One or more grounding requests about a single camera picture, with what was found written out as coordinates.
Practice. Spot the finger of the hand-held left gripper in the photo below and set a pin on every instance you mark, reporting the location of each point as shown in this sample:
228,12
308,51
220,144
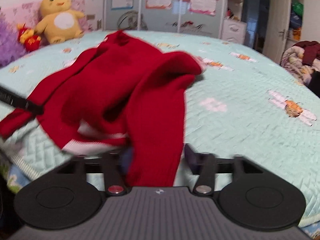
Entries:
35,108

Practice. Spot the sliding door wardrobe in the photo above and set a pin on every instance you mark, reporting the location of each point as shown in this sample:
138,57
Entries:
160,20

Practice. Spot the yellow plush toy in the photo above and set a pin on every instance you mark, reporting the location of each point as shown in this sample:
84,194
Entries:
58,17

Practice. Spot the small red plush toy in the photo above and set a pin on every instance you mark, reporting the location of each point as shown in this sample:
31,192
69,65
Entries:
30,40

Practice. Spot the blue bag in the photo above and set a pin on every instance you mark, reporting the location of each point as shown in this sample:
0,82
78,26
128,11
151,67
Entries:
295,22

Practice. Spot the green bag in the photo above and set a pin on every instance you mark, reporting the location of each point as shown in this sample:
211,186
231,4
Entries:
297,8

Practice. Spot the white drawer cabinet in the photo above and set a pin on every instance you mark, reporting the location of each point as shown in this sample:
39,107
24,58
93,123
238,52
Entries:
233,31

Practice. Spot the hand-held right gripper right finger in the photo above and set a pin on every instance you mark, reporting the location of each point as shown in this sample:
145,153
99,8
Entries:
191,160

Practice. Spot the floral bed sheet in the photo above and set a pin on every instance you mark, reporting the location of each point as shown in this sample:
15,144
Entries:
15,177

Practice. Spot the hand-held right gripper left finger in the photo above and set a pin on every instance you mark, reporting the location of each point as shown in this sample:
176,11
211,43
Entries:
112,165

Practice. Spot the dark red jacket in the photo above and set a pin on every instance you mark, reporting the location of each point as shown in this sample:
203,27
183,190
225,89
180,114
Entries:
310,52

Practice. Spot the purple fluffy pillow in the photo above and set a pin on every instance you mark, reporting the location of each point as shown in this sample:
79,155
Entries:
8,45

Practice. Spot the light green bee print bedspread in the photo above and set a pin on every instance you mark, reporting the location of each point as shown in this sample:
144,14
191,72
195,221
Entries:
237,142

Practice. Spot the white door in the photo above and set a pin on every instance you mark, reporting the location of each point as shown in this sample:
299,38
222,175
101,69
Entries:
277,22

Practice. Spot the red sweater with white stripes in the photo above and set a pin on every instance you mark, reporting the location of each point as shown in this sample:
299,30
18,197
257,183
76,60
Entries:
100,92

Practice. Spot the pink floral pillow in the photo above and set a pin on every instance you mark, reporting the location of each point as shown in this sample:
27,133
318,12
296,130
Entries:
25,11

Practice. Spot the pile of floral quilts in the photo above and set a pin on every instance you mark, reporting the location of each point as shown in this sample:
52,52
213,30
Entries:
292,62

